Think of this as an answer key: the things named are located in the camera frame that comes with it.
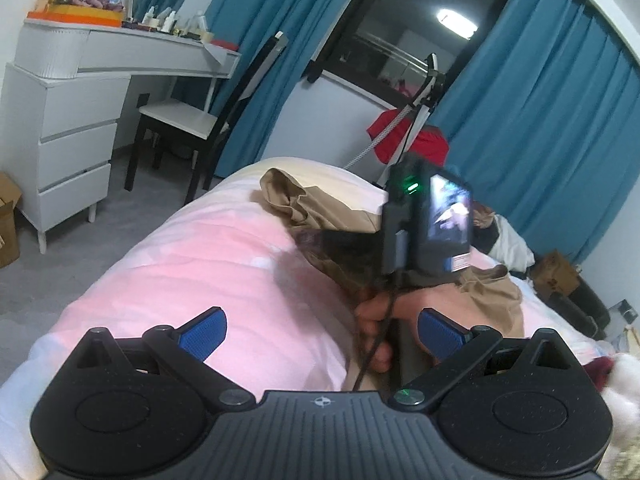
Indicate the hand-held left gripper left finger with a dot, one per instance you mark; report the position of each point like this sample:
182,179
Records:
200,332

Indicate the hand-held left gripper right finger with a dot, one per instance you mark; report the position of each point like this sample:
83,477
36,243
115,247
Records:
442,335

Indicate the tan garment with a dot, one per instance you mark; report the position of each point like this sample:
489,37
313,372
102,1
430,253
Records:
290,195

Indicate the person's right hand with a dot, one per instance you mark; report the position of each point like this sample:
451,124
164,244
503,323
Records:
375,320

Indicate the brown cloth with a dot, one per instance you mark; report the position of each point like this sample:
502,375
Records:
482,212

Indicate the black cloth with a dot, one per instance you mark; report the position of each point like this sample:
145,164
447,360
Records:
485,237

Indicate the pastel tie-dye bed duvet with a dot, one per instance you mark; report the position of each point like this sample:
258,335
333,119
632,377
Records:
200,270

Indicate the red garment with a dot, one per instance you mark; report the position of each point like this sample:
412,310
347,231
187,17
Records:
430,145

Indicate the white cloth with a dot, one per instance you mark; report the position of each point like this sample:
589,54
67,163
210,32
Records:
512,245

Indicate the brown paper bag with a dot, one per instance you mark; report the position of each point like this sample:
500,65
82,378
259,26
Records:
555,270

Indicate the dark sofa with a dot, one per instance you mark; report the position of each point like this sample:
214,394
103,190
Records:
580,312

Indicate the blue curtain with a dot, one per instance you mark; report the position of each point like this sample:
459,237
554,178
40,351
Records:
280,0
550,110

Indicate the dark window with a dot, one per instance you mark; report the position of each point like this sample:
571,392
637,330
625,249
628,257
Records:
415,35

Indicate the white fluffy blanket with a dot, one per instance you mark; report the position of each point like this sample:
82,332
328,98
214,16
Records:
625,410

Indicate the black and white chair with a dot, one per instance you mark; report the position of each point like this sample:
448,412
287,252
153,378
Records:
180,120

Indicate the cardboard box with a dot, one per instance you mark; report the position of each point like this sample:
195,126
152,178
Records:
7,225

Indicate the black socket under desk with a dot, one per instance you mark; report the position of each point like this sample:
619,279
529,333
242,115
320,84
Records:
143,100

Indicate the white vanity desk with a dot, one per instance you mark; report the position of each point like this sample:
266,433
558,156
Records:
70,125

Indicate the cluster of small cosmetic bottles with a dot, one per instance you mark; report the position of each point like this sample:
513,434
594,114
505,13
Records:
165,20

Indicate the orange tray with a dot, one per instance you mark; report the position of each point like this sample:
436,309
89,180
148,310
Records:
75,16

